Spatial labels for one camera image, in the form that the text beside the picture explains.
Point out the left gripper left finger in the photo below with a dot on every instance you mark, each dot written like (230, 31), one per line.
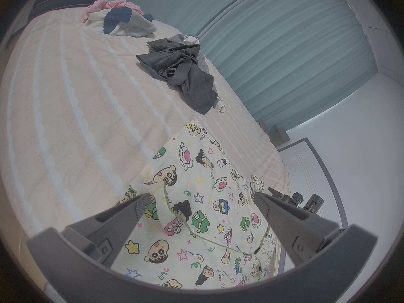
(107, 229)

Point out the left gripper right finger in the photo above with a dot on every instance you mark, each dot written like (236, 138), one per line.
(296, 232)

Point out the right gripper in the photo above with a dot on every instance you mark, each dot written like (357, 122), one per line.
(295, 200)

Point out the white printed pyjama top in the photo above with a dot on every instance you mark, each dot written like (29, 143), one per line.
(202, 219)

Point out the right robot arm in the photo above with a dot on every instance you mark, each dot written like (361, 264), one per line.
(313, 204)

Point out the grey bedside table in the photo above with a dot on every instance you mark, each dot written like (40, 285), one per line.
(274, 134)

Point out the bed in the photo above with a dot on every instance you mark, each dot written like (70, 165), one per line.
(69, 112)

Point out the blue-green curtain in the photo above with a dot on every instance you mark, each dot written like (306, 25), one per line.
(290, 58)
(202, 5)

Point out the black garment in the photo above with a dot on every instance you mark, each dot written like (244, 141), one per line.
(195, 84)

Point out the grey and white garment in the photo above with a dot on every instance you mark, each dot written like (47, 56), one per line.
(208, 65)

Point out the white and blue sweater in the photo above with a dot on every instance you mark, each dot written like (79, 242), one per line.
(132, 24)

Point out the pink garment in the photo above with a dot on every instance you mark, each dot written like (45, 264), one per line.
(104, 5)

